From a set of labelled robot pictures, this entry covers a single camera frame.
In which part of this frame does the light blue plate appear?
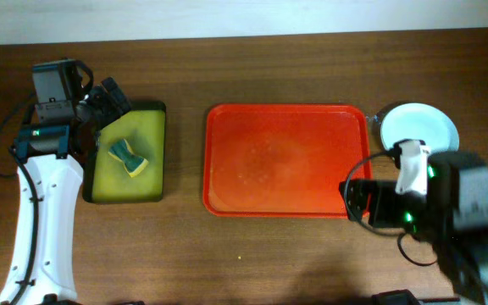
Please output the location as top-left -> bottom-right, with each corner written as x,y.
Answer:
380,103 -> 460,153

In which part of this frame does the yellow green scrub sponge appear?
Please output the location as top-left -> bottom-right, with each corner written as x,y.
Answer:
108,139 -> 149,178

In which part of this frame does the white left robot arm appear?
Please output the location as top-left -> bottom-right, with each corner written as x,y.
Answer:
0,77 -> 131,304

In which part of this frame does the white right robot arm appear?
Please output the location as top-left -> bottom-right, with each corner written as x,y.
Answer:
393,140 -> 488,304

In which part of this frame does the red plastic tray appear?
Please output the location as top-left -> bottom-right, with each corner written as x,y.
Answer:
202,103 -> 369,219

